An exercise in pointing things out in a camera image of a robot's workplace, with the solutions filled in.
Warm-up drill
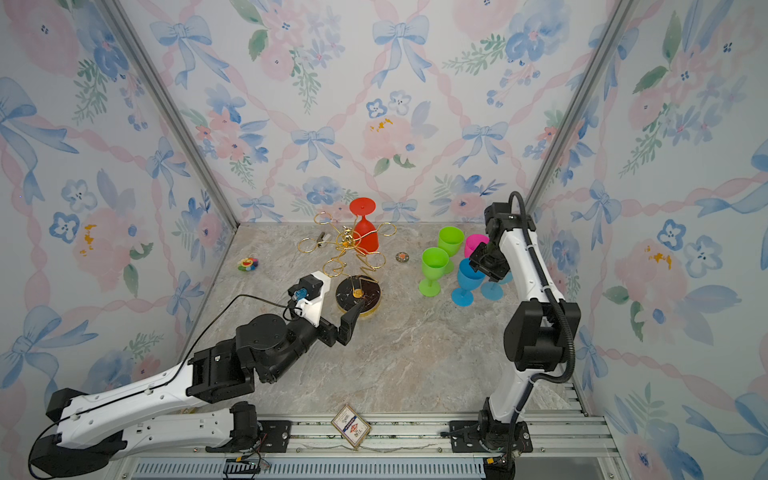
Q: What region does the left corner aluminium post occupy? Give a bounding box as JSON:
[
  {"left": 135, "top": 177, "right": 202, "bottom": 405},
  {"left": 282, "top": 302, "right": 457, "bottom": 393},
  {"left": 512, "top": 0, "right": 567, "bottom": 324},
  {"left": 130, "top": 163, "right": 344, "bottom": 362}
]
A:
[{"left": 96, "top": 0, "right": 239, "bottom": 230}]

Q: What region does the lime green wine glass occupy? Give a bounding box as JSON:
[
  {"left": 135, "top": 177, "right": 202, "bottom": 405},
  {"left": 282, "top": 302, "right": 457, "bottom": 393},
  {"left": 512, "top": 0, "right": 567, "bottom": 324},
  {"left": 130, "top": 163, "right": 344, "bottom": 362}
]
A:
[
  {"left": 418, "top": 247, "right": 449, "bottom": 297},
  {"left": 438, "top": 226, "right": 465, "bottom": 275}
]

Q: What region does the blue back wine glass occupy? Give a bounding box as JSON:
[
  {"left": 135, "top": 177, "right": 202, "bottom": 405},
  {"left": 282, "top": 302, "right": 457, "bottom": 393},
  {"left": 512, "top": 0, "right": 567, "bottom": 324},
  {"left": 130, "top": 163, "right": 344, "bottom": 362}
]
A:
[{"left": 451, "top": 258, "right": 486, "bottom": 307}]

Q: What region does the corner aluminium post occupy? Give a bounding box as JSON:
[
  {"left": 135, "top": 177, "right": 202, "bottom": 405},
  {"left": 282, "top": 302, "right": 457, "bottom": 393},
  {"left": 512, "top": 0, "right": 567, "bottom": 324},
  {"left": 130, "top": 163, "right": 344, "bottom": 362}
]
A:
[
  {"left": 96, "top": 0, "right": 239, "bottom": 230},
  {"left": 525, "top": 0, "right": 636, "bottom": 215}
]

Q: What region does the colourful small toy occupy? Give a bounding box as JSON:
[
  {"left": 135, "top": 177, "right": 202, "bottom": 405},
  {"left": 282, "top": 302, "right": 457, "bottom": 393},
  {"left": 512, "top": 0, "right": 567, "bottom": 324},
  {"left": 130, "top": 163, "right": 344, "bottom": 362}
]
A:
[{"left": 237, "top": 257, "right": 259, "bottom": 272}]

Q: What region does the light blue front wine glass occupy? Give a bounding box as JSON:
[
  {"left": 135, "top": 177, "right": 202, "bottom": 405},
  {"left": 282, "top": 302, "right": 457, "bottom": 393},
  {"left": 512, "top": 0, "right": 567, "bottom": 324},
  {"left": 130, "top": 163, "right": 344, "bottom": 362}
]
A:
[{"left": 481, "top": 272, "right": 513, "bottom": 301}]

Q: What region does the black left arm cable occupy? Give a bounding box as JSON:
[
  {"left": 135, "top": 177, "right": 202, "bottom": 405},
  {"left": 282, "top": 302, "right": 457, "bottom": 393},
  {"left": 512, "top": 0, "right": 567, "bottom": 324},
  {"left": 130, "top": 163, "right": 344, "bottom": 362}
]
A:
[{"left": 26, "top": 293, "right": 301, "bottom": 480}]

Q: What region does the lime green back wine glass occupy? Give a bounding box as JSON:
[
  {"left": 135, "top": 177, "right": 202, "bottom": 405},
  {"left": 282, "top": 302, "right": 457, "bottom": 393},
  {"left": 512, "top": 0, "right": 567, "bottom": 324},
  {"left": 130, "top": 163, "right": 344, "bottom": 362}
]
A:
[{"left": 418, "top": 247, "right": 449, "bottom": 297}]

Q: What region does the diamond printed card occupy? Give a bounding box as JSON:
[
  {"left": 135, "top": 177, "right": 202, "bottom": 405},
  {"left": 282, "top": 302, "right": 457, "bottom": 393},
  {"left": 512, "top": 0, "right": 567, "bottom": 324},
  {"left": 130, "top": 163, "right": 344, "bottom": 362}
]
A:
[{"left": 331, "top": 404, "right": 371, "bottom": 450}]

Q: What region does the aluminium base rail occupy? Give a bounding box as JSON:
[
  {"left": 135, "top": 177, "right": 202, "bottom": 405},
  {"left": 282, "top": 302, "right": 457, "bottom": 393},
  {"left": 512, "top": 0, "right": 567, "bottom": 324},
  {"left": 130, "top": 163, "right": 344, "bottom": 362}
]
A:
[{"left": 105, "top": 410, "right": 629, "bottom": 479}]

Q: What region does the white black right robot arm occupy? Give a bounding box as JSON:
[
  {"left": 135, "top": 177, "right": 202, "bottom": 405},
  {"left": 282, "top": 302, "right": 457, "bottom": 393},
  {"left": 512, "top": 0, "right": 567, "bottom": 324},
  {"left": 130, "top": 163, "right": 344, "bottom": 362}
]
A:
[{"left": 469, "top": 191, "right": 581, "bottom": 458}]

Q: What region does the right corner aluminium post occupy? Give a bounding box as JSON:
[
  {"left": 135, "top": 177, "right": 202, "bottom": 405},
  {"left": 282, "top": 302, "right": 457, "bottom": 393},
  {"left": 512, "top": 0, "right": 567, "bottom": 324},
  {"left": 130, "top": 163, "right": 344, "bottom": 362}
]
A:
[{"left": 525, "top": 0, "right": 636, "bottom": 215}]

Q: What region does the magenta wine glass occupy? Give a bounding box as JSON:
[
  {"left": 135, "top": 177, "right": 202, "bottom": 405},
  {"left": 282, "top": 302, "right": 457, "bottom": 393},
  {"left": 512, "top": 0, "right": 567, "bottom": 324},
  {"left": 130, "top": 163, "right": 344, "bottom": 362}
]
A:
[{"left": 464, "top": 234, "right": 489, "bottom": 258}]

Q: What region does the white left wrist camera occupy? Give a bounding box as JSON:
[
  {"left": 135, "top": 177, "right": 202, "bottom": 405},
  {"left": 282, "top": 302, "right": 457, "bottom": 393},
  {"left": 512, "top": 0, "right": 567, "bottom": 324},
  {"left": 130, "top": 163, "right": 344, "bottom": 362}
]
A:
[{"left": 287, "top": 271, "right": 331, "bottom": 328}]

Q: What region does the gold wire glass rack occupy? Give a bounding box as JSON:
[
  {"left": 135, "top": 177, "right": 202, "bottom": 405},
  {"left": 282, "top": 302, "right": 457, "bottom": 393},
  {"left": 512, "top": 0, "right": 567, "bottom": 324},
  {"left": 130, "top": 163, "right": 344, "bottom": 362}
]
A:
[{"left": 297, "top": 210, "right": 398, "bottom": 317}]

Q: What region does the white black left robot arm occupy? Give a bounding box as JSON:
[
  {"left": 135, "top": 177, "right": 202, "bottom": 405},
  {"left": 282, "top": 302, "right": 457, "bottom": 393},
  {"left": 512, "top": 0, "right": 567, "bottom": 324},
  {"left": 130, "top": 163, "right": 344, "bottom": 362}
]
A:
[{"left": 27, "top": 300, "right": 365, "bottom": 479}]

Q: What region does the red wine glass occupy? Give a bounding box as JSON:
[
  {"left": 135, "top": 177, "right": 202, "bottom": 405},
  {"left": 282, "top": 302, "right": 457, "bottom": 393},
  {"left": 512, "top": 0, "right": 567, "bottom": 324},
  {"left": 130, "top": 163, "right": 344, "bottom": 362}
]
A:
[{"left": 349, "top": 197, "right": 379, "bottom": 255}]

